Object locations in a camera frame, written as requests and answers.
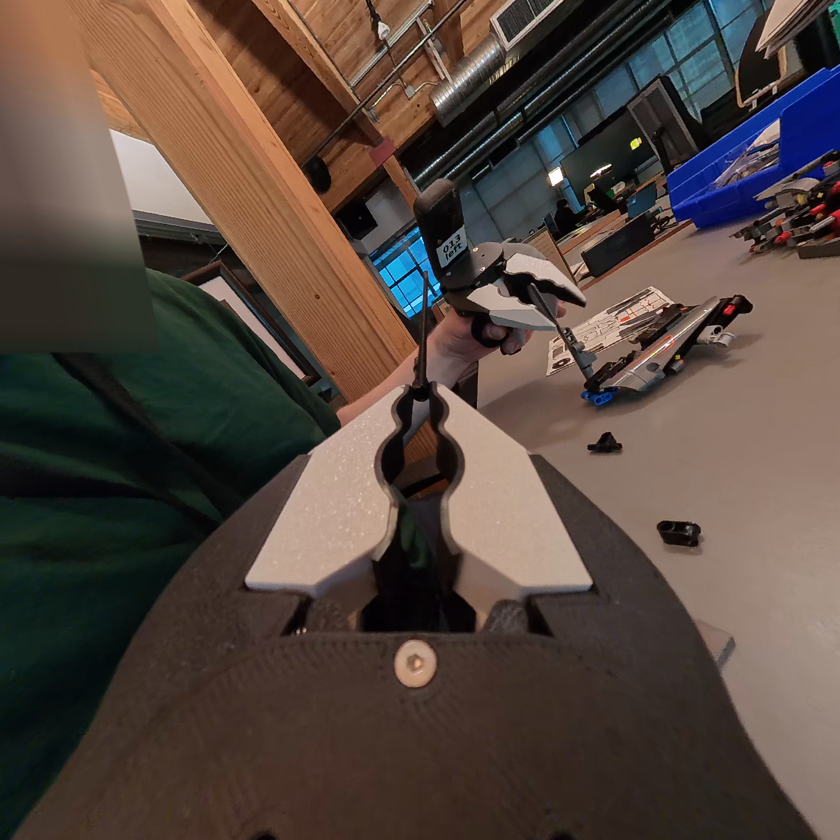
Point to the black monitor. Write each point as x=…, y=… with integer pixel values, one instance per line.
x=666, y=124

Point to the grey orange-striped lego panel assembly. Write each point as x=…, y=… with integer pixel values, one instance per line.
x=669, y=348

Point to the large lego car model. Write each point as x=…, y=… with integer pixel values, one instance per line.
x=794, y=223

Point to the black T-shaped pin connector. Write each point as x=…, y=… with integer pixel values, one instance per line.
x=605, y=444

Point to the framed wall picture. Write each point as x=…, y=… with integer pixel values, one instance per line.
x=262, y=321

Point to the person's green shirt torso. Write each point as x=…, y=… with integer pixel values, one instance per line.
x=98, y=525

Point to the black lego wing panel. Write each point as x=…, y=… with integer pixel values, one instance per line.
x=423, y=341

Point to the black box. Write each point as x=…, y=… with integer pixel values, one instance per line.
x=617, y=249

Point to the black angled lego connector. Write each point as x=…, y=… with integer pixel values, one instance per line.
x=679, y=531

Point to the blue bin with square tag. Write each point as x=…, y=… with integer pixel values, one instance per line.
x=695, y=190

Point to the person's left forearm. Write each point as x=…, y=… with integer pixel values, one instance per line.
x=361, y=401

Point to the clear plastic bags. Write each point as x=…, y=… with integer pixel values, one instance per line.
x=748, y=161

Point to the grey tile with orange stripe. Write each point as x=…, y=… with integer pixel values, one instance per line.
x=718, y=646

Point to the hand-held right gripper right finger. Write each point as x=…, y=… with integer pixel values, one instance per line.
x=525, y=525

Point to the wooden cabinet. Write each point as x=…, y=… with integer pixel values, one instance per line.
x=249, y=197

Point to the white paper stack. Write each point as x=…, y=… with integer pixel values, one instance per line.
x=787, y=39

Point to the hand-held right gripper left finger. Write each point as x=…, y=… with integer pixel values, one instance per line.
x=321, y=525

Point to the person's left hand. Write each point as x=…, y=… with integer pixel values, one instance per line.
x=453, y=348

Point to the lego sticker sheet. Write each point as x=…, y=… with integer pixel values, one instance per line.
x=590, y=328

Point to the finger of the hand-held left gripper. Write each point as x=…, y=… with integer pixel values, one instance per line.
x=538, y=272
x=505, y=308

